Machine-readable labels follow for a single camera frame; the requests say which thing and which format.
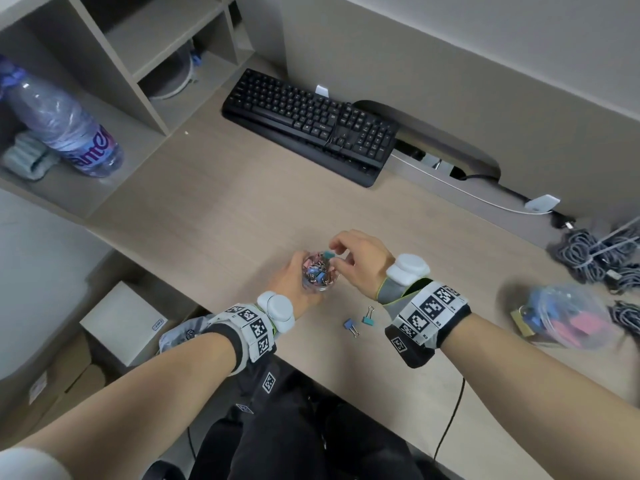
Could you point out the person's left hand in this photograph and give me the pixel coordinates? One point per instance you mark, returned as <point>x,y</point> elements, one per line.
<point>287,284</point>

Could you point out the person's right hand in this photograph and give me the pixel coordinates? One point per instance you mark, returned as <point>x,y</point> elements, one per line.
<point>367,264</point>

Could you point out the small clear plastic jar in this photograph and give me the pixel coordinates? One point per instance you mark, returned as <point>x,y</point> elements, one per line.
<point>320,286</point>

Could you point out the blue small binder clip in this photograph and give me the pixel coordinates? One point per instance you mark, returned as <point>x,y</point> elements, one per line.
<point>348,323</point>

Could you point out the transparent round plastic lid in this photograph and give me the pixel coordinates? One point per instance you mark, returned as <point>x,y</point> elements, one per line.
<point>580,297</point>

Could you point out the person's right forearm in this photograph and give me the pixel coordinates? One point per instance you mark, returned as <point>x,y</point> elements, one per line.
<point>540,389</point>

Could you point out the person's left forearm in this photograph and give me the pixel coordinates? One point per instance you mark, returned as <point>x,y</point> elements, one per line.
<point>125,409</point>

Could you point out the person's white left sleeve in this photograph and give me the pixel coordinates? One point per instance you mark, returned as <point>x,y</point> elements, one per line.
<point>30,464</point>

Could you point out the white left hand tracker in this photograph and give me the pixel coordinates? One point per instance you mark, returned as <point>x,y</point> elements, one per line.
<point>277,309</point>

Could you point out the white hand tracker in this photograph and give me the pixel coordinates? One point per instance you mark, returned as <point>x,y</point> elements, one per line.
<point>407,268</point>
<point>277,309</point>

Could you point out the white right hand tracker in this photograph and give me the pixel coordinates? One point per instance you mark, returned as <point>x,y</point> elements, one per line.
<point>407,268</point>

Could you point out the grey left marker wristband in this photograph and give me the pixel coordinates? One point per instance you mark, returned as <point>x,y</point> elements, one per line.
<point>240,327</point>

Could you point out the grey marker wristband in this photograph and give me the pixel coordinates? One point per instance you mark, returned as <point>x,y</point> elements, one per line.
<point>240,327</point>
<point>425,312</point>

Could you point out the grey right marker wristband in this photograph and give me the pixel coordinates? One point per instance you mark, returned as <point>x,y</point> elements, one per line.
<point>425,312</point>

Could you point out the blue white patterned bag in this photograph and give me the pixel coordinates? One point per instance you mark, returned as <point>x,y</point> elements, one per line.
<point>187,332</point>

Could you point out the white box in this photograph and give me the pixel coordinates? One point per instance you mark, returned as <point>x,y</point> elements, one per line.
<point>120,319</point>

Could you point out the black keyboard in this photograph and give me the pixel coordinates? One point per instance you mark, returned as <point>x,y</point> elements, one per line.
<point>280,104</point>

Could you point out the black plug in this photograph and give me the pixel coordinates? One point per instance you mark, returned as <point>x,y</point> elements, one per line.
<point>564,222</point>

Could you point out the white round device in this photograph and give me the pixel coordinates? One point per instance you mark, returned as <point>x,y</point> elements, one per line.
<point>187,79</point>

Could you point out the cardboard box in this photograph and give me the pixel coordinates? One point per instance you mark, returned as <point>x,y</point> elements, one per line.
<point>45,389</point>

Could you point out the purple label water bottle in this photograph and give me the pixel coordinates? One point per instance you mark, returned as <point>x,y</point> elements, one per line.
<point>60,124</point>

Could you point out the beige wooden shelf unit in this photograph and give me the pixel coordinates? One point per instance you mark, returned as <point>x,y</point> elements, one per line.
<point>115,44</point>

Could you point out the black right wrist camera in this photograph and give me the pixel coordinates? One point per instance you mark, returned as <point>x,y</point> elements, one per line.
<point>415,355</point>

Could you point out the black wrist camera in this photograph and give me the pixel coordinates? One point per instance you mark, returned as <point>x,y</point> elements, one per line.
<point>257,389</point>
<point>415,355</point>

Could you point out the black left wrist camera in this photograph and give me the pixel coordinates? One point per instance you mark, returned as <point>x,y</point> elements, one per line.
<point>257,389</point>

